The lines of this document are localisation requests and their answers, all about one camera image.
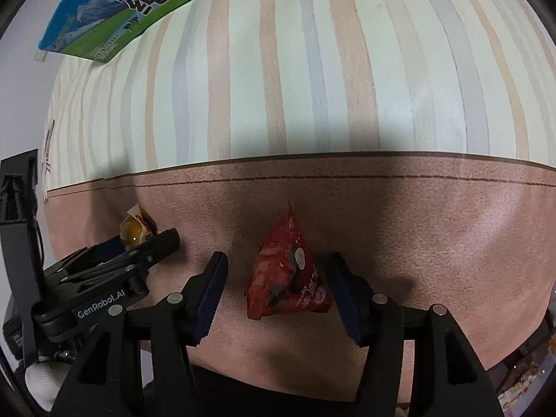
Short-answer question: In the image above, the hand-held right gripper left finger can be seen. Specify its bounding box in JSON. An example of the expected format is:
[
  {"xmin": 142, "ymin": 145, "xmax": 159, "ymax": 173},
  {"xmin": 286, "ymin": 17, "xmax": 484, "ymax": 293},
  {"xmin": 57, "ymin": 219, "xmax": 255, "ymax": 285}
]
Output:
[{"xmin": 50, "ymin": 251, "xmax": 230, "ymax": 417}]

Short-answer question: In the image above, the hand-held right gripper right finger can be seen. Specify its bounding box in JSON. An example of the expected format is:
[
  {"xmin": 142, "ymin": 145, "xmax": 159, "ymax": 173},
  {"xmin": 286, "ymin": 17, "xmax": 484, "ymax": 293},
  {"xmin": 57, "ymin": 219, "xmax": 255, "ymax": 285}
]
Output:
[{"xmin": 325, "ymin": 252, "xmax": 501, "ymax": 417}]

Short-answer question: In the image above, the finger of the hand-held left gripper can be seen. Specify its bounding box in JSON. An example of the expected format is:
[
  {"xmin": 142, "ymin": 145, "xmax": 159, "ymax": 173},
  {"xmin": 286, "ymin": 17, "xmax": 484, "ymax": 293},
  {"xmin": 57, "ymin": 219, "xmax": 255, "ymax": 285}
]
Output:
[
  {"xmin": 61, "ymin": 228, "xmax": 181, "ymax": 288},
  {"xmin": 45, "ymin": 236, "xmax": 130, "ymax": 278}
]

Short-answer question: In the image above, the small yellow pastry packet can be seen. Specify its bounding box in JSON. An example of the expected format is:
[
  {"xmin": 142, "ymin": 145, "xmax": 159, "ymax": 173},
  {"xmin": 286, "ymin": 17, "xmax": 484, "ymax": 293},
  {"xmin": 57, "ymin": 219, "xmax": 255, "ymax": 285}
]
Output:
[{"xmin": 119, "ymin": 203, "xmax": 158, "ymax": 252}]

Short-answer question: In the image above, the red triangular snack packet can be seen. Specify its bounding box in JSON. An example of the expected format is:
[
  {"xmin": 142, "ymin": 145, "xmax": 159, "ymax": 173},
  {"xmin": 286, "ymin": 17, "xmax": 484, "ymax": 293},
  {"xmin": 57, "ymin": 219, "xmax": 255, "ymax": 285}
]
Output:
[{"xmin": 244, "ymin": 202, "xmax": 333, "ymax": 321}]

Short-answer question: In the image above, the blue and green carton box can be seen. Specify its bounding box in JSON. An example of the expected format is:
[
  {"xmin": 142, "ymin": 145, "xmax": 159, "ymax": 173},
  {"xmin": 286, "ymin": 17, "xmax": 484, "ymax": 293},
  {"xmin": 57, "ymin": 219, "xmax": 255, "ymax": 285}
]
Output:
[{"xmin": 37, "ymin": 0, "xmax": 279, "ymax": 64}]

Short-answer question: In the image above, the person's left hand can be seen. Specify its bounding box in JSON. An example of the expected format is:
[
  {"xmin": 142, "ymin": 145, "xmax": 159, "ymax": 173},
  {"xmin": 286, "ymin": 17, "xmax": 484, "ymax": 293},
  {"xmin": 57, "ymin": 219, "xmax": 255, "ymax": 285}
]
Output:
[{"xmin": 24, "ymin": 357, "xmax": 74, "ymax": 414}]

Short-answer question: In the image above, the striped bed sheet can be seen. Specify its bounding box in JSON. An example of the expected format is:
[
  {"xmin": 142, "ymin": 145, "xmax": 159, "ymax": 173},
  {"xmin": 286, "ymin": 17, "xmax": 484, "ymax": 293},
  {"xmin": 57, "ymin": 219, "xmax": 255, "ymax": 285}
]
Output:
[{"xmin": 42, "ymin": 0, "xmax": 556, "ymax": 402}]

